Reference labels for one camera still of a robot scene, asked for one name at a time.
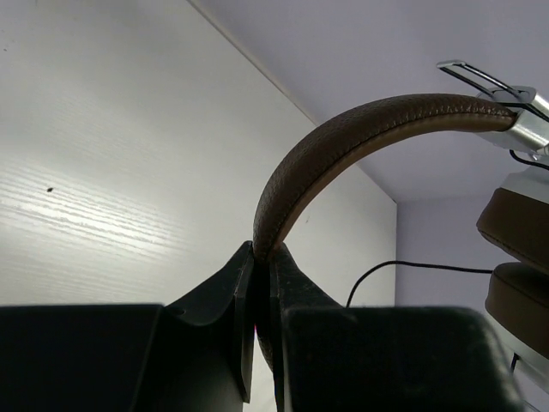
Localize brown silver headphones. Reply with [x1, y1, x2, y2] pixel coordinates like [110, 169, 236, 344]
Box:
[252, 60, 548, 381]

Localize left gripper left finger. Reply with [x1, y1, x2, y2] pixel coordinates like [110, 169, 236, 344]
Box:
[1, 242, 254, 411]

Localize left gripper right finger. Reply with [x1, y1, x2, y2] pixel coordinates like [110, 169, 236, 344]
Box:
[269, 248, 523, 411]

